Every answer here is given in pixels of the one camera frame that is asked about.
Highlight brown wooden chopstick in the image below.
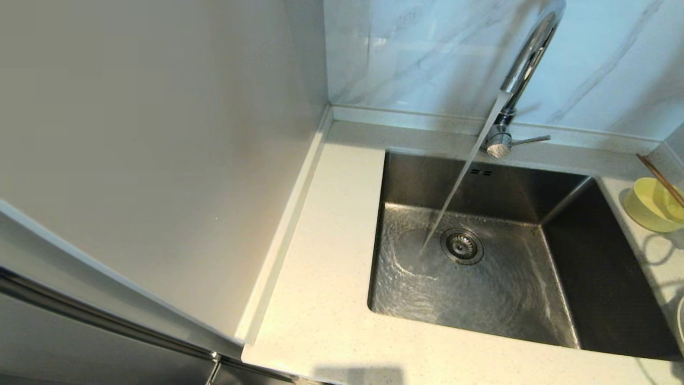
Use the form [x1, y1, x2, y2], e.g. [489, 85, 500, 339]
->
[636, 154, 684, 209]

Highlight stainless steel sink basin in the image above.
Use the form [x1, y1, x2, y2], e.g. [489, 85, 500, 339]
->
[368, 150, 683, 360]

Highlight running water stream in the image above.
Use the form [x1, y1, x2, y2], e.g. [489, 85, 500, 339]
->
[419, 92, 512, 256]

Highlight round metal drain strainer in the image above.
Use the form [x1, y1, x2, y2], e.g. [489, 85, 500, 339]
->
[440, 228, 485, 266]

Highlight chrome gooseneck faucet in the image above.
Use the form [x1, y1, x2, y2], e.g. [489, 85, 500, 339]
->
[480, 0, 567, 159]

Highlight dark metal cabinet trim bar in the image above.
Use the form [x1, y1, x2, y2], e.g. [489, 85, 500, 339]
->
[0, 262, 297, 383]

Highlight tall grey cabinet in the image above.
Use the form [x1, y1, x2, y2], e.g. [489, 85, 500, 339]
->
[0, 0, 332, 385]

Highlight yellow plastic bowl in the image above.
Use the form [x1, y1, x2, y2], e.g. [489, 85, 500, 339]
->
[623, 178, 684, 233]

